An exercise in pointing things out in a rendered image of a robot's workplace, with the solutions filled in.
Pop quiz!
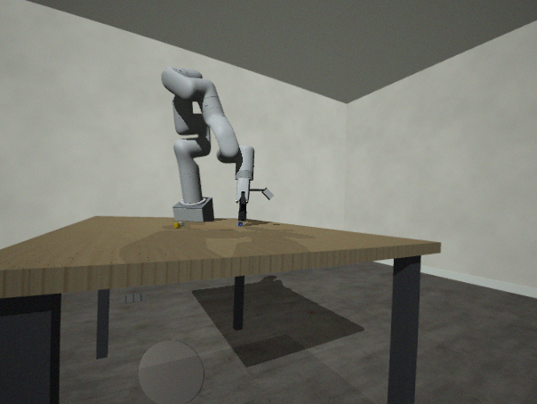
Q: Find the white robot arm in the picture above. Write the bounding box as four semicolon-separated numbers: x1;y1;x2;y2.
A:
161;67;254;206

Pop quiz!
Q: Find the brown square mat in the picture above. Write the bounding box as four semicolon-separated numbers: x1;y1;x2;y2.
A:
190;225;233;230

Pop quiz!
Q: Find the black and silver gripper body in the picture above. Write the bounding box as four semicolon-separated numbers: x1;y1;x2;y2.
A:
235;177;253;204

